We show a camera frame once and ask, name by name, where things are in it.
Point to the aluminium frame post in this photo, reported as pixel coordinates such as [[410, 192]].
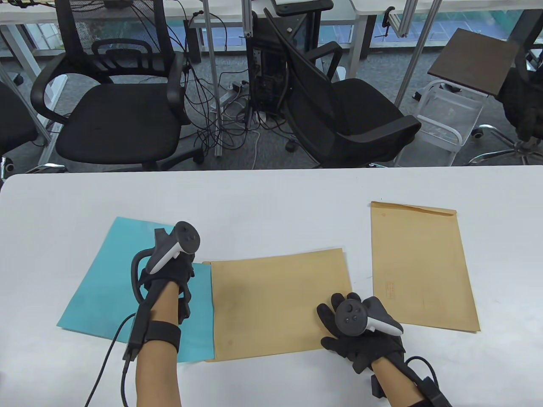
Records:
[[418, 51], [247, 21], [212, 63], [403, 23]]

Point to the dark wooden board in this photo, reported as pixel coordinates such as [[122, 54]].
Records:
[[475, 63]]

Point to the person's right forearm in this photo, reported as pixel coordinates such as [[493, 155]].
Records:
[[394, 386]]

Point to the blue paper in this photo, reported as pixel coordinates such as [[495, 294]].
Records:
[[102, 288], [199, 322]]

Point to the black office chair chrome base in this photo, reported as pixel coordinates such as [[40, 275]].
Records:
[[524, 110]]

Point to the black computer tower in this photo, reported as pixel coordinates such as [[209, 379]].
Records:
[[271, 42]]

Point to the person's left hand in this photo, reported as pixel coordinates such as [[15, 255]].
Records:
[[169, 271]]

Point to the person's right hand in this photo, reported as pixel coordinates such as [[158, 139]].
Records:
[[365, 349]]

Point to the white utility cart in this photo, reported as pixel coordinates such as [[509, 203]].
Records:
[[449, 111]]

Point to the black mesh office chair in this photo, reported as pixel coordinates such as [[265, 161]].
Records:
[[360, 106]]

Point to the black clamp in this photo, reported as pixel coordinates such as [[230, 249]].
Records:
[[387, 19]]

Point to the white power strip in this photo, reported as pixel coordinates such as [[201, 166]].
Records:
[[227, 99]]

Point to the person's left forearm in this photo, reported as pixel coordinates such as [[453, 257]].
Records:
[[159, 381]]

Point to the black desk stand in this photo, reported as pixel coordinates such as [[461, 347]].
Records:
[[305, 5]]

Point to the brown A4 envelope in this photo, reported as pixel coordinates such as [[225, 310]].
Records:
[[424, 263], [271, 305]]

